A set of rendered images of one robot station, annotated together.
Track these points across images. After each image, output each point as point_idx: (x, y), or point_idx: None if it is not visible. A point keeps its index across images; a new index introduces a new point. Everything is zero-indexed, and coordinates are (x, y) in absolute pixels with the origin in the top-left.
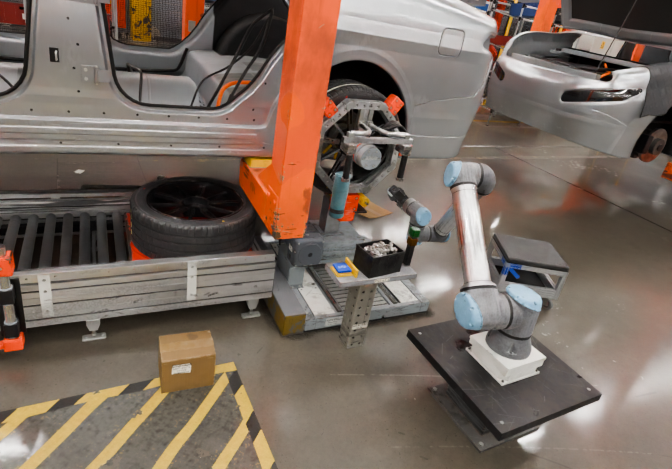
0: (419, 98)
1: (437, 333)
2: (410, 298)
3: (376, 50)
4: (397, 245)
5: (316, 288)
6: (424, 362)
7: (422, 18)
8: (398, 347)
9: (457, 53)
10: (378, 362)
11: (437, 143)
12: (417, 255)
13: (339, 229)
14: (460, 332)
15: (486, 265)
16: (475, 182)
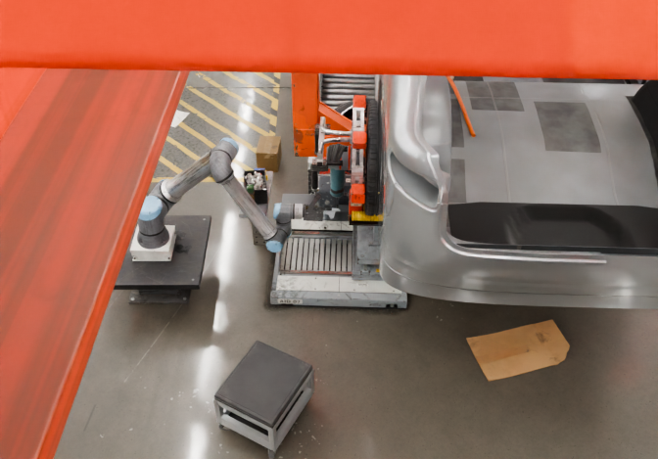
0: (381, 166)
1: (198, 228)
2: (280, 285)
3: (382, 86)
4: (397, 344)
5: (318, 227)
6: (218, 272)
7: (386, 78)
8: (241, 264)
9: (385, 144)
10: (233, 246)
11: (379, 238)
12: (369, 353)
13: (377, 244)
14: (191, 241)
15: (172, 181)
16: (211, 154)
